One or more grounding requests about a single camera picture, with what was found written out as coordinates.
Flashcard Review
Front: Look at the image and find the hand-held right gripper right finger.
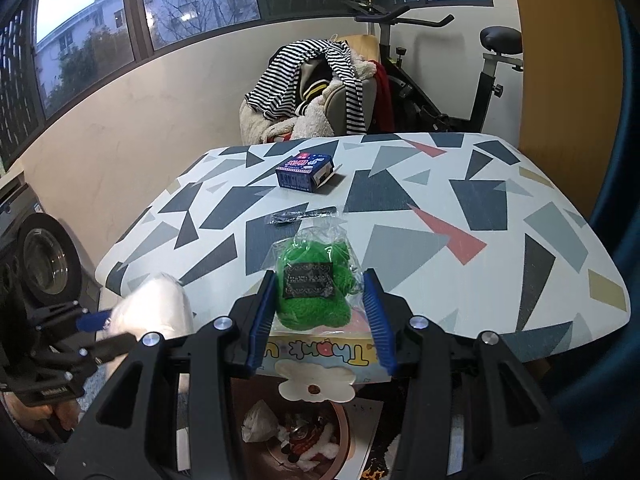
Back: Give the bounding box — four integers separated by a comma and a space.
362, 268, 586, 480

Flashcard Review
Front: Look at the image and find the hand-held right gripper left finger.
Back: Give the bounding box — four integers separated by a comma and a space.
55, 270, 278, 480

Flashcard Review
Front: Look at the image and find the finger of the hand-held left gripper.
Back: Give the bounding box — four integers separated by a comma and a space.
35, 302, 116, 338
47, 332, 138, 367

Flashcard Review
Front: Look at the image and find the green yarn packet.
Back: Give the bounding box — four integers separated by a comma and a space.
262, 212, 363, 331

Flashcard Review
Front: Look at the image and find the translucent white bag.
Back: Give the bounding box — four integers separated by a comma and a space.
102, 272, 196, 396

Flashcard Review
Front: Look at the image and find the brown trash bin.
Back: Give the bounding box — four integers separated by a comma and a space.
230, 385, 353, 480

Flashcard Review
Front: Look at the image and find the person's left hand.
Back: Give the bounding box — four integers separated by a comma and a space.
15, 400, 81, 443

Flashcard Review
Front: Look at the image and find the pink printed box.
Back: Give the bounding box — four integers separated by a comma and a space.
267, 310, 393, 378

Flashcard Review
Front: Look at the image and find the white flower shaped card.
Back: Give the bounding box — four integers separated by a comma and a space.
277, 362, 357, 403

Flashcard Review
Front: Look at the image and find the washing machine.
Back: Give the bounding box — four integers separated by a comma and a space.
0, 172, 101, 321

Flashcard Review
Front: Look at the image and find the white paper sheet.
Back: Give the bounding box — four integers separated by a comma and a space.
345, 400, 386, 480

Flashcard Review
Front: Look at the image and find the black pen in wrapper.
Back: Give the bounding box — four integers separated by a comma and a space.
265, 205, 338, 226

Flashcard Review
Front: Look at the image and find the geometric patterned tablecloth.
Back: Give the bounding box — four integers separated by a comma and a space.
95, 132, 631, 363

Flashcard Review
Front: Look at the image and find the blue cardboard box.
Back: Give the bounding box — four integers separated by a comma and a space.
275, 152, 343, 193

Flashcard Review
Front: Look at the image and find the red scarf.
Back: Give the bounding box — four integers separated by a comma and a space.
372, 62, 396, 133

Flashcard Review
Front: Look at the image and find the black exercise bike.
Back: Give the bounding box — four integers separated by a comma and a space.
345, 0, 526, 136

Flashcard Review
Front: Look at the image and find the dark blue cloth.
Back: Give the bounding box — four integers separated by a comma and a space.
540, 0, 640, 411

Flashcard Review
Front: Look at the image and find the wooden door panel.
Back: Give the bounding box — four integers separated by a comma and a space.
510, 0, 623, 221

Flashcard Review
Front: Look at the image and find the window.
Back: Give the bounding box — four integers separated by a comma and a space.
0, 0, 493, 161

